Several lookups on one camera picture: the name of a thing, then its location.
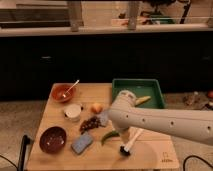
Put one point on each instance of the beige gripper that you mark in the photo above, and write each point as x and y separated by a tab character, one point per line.
125	136

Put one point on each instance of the green pepper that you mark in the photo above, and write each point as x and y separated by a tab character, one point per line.
109	135

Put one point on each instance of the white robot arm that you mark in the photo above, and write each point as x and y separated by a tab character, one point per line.
194	125

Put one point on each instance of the purple bowl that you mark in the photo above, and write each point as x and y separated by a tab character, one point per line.
53	140

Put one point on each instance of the orange bowl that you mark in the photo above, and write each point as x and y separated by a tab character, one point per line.
61	94

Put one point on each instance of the white dish brush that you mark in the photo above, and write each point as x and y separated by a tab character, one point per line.
125	150

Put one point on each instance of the grey cloth piece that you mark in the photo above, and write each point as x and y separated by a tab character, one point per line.
103	117

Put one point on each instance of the bunch of dark grapes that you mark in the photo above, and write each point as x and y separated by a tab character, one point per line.
91	123

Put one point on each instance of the orange round fruit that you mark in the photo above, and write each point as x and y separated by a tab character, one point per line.
96	108

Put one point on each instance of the yellow corn cob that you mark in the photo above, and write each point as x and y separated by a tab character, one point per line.
142	100

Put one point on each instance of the blue sponge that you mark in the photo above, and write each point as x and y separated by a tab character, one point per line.
81	143

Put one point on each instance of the green plastic tray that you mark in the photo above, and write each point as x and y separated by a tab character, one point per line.
141	88

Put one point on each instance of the white cup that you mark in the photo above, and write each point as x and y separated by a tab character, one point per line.
73	112

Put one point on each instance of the white plastic spoon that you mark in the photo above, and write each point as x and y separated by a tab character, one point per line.
71	87

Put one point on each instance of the black clamp post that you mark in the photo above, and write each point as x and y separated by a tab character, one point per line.
24	143

